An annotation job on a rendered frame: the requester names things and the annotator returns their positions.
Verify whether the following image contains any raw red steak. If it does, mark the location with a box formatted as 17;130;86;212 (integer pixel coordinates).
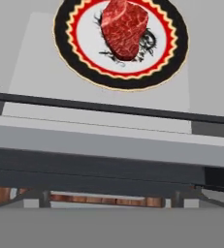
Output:
100;0;149;62

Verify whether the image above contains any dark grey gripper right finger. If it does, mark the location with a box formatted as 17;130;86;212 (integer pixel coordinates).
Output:
170;189;224;209

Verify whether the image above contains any pale grey fridge shelf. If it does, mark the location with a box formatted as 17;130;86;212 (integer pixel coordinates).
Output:
1;12;193;136

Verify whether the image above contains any black red white plate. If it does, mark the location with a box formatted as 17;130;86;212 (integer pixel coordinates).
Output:
52;0;190;92

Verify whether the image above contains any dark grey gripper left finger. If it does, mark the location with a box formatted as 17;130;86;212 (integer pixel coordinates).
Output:
0;189;52;209

